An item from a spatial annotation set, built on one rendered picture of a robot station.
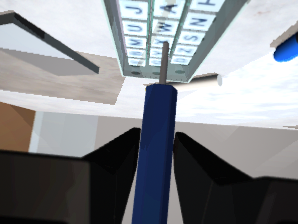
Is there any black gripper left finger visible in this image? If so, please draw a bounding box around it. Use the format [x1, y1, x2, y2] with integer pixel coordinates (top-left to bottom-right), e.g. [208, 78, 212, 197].
[0, 127, 141, 224]

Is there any keyboard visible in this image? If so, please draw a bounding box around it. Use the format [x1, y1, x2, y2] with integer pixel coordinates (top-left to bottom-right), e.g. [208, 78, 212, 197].
[100, 0, 252, 83]

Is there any dark grey cylinder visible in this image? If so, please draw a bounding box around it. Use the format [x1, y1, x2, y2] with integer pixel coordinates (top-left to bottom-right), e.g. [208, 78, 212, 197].
[273, 31, 298, 62]

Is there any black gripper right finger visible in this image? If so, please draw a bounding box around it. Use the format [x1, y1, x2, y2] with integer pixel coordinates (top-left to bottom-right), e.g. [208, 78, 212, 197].
[173, 132, 298, 224]

